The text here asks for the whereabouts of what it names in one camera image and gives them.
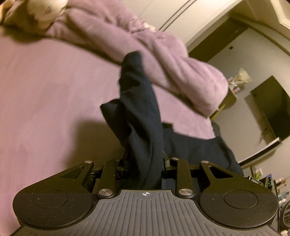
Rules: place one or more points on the flower bouquet on table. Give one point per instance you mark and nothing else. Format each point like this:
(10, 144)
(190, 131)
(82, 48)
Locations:
(239, 80)

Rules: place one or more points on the white plush toy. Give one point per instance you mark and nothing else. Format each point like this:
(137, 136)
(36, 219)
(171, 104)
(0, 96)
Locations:
(45, 12)

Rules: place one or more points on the white wardrobe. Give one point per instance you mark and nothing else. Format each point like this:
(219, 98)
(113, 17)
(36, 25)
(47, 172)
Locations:
(187, 20)

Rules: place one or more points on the yellow side table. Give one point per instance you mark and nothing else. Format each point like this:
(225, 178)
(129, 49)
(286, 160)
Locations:
(228, 101)

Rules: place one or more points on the purple duvet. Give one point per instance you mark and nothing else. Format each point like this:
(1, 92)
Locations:
(111, 29)

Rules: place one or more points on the dark navy garment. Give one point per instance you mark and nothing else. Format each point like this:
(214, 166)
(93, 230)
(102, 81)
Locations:
(135, 120)

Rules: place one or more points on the purple bed sheet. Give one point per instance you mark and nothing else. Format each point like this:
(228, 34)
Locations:
(51, 93)

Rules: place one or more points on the black wall television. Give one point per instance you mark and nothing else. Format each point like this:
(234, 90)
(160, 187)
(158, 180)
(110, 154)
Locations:
(273, 101)

